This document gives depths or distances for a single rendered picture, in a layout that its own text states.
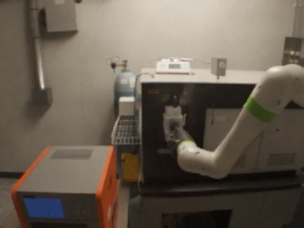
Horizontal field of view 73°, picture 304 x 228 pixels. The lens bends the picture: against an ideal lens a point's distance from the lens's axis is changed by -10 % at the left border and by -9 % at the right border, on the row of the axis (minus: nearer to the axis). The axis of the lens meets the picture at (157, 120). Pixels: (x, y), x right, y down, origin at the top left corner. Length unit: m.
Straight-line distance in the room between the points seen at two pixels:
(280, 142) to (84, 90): 1.96
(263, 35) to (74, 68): 2.10
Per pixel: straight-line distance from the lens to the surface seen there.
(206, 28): 2.50
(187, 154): 0.90
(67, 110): 2.66
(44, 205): 0.98
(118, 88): 2.10
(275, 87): 0.75
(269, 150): 1.67
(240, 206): 1.76
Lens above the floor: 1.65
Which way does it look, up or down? 19 degrees down
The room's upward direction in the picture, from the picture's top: 1 degrees clockwise
